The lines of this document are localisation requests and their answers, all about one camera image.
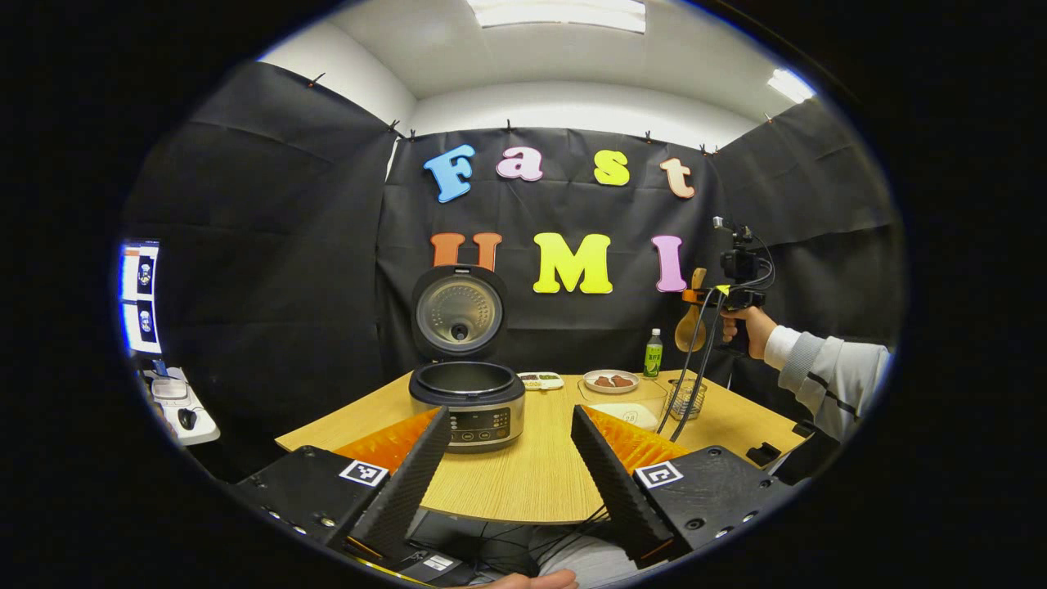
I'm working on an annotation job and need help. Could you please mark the dark grey rice cooker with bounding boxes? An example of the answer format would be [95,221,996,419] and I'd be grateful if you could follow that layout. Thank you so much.
[408,264,527,454]

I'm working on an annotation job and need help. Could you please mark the wooden spoon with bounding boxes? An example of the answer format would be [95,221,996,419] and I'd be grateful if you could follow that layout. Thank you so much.
[674,268,708,353]

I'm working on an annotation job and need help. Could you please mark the white side desk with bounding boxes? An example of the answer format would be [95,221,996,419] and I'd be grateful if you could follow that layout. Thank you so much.
[139,366,222,447]

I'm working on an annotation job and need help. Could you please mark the wire chopstick holder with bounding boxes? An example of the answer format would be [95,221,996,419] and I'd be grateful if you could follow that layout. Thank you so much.
[664,378,709,421]

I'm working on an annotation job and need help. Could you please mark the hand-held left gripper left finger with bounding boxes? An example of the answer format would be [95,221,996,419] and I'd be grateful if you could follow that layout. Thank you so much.
[233,405,453,565]

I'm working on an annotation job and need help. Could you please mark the small ceiling light panel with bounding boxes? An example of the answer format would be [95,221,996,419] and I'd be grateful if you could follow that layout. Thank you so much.
[767,68,817,105]

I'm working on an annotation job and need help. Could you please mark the large ceiling light panel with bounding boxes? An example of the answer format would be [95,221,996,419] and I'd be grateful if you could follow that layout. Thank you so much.
[468,0,647,34]

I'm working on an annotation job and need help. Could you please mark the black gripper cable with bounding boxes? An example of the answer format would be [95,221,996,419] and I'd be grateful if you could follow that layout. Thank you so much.
[657,286,729,443]

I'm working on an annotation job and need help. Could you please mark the computer monitor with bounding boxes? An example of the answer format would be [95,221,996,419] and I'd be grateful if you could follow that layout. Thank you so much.
[121,240,163,357]

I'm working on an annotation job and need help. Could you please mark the person's grey trousers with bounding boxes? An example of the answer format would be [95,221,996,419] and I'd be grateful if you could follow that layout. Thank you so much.
[532,528,655,589]

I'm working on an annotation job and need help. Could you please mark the white round plate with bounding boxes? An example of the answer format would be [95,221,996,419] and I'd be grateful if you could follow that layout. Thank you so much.
[583,369,640,395]

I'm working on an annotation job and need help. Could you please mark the white rice container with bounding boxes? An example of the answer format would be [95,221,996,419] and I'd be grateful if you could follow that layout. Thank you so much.
[578,378,667,432]

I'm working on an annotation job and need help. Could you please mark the black backdrop cloth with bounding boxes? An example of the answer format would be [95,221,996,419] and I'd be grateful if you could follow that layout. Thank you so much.
[119,61,905,479]

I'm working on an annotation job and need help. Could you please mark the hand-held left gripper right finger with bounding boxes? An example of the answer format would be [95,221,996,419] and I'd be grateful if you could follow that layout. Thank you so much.
[570,403,798,569]

